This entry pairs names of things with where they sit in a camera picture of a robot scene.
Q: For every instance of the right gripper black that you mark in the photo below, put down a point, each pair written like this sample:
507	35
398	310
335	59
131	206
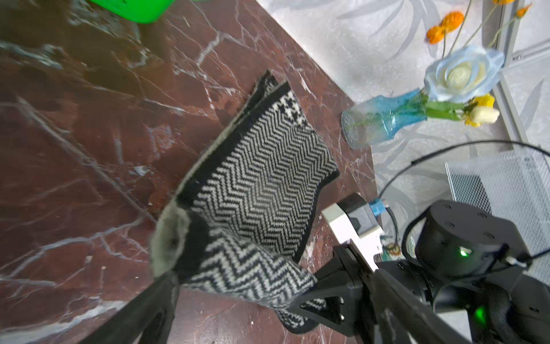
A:
339	300

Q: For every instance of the green plastic basket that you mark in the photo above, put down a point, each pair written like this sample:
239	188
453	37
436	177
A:
138	11

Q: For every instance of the black white patterned scarf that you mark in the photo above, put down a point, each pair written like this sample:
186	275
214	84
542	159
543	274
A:
241	218

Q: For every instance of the artificial flowers bouquet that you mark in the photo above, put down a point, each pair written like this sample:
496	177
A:
458	86

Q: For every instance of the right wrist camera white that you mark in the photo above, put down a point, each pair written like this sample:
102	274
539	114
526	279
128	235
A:
353	221

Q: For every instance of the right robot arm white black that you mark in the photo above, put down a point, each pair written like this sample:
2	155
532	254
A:
466	281

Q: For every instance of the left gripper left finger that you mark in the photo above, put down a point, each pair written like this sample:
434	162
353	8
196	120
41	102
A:
146	319

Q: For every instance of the white wire mesh basket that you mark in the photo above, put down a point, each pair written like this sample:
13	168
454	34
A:
513	185

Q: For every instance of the blue glass vase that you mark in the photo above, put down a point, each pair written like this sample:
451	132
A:
379	119

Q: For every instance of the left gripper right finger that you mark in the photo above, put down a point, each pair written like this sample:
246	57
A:
391	300

